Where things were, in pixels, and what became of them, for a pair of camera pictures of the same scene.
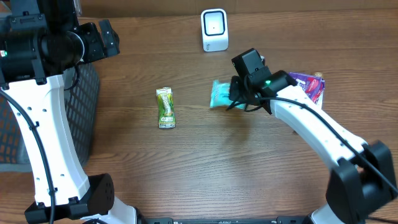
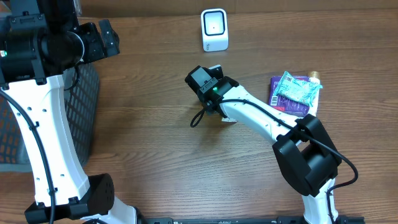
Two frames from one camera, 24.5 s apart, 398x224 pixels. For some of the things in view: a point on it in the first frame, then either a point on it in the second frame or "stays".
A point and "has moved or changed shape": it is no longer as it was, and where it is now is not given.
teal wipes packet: x=219 y=95 has moved or changed shape
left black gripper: x=109 y=38 stays
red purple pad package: x=313 y=85 has moved or changed shape
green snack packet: x=166 y=107 to x=229 y=120
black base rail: x=170 y=220 stays
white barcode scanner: x=214 y=30 stays
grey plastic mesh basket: x=82 y=91 stays
